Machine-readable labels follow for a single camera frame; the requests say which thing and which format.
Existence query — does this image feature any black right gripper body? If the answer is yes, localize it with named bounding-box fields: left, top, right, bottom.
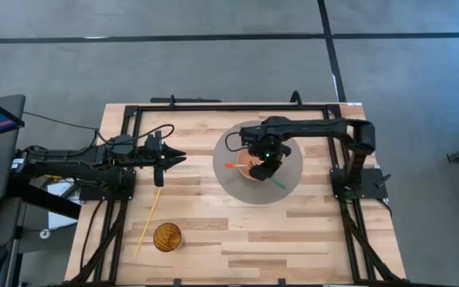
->
left=247, top=137, right=293, bottom=168

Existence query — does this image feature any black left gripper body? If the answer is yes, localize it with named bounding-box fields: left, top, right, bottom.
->
left=133, top=136, right=166, bottom=187

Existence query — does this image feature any tan ribbed bowl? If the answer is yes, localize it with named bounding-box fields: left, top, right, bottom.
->
left=236, top=149, right=279, bottom=183

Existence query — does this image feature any yellow straw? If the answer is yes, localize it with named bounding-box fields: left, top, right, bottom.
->
left=133, top=189, right=162, bottom=259

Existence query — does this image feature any amber patterned plastic cup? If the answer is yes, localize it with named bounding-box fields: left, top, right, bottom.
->
left=152, top=222, right=183, bottom=253

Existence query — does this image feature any round grey placemat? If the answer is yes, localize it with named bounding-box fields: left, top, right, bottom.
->
left=212, top=119, right=304, bottom=206

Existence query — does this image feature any white sheet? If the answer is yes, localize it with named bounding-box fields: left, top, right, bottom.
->
left=47, top=179, right=82, bottom=231

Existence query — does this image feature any black stand beam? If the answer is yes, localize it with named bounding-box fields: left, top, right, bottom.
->
left=8, top=177, right=82, bottom=220

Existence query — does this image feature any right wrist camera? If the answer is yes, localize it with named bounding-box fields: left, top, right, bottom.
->
left=257, top=146, right=284, bottom=161

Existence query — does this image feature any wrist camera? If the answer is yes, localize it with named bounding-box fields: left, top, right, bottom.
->
left=257, top=146, right=284, bottom=161
left=144, top=132, right=163, bottom=151

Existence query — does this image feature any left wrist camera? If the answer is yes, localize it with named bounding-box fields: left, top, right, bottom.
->
left=144, top=132, right=163, bottom=151

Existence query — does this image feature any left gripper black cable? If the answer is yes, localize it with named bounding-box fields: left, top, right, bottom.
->
left=133, top=124, right=175, bottom=147

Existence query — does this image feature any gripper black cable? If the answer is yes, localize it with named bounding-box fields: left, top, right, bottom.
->
left=224, top=131, right=250, bottom=153
left=133, top=124, right=175, bottom=147

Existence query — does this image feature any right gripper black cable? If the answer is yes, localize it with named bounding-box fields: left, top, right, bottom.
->
left=224, top=131, right=250, bottom=153

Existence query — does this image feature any black metal table frame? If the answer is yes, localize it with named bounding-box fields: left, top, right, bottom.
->
left=69, top=104, right=404, bottom=286

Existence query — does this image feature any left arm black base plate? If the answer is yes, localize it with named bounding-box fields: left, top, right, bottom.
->
left=80, top=169, right=137, bottom=202

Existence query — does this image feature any small black frame clamp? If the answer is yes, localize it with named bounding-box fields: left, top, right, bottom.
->
left=288, top=89, right=304, bottom=108

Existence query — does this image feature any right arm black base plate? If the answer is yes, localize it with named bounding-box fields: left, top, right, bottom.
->
left=330, top=167, right=390, bottom=200

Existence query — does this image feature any black cable along frame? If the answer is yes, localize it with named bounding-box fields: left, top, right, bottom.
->
left=78, top=199, right=105, bottom=276

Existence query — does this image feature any thin black floor cable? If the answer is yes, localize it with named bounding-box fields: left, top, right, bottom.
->
left=22, top=110, right=100, bottom=132

